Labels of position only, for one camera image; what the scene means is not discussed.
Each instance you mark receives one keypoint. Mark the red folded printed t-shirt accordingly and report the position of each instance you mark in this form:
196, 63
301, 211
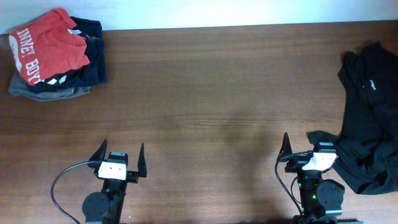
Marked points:
47, 46

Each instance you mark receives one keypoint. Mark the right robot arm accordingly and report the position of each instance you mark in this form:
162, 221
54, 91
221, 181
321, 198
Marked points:
320, 199

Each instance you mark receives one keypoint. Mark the grey folded garment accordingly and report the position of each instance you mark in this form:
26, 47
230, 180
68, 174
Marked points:
18, 87

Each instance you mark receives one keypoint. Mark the navy folded garment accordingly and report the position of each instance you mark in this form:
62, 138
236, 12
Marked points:
88, 75

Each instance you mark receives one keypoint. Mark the black t-shirt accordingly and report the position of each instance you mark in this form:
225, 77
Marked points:
367, 144

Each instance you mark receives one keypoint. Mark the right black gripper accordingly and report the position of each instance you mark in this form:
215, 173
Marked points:
296, 163

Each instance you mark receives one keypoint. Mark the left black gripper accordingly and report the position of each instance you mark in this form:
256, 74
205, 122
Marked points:
132, 177

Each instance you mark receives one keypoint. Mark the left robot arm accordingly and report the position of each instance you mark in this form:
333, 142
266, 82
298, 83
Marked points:
106, 205

